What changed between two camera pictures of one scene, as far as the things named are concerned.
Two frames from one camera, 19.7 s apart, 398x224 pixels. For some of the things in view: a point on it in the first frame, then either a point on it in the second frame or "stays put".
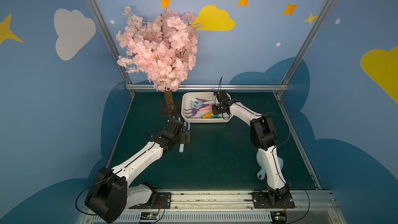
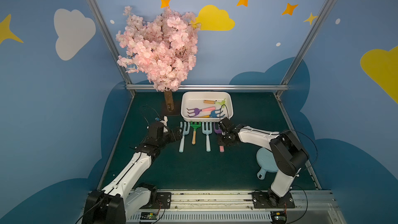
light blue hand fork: (198, 104) → (207, 132)
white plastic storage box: (196, 108) stays put
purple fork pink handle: (204, 100) → (218, 131)
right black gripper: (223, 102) → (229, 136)
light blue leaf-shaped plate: (261, 174) stays put
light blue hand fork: (182, 145) stays put
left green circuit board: (148, 216) stays put
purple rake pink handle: (193, 111) stays put
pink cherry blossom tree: (164, 46) stays put
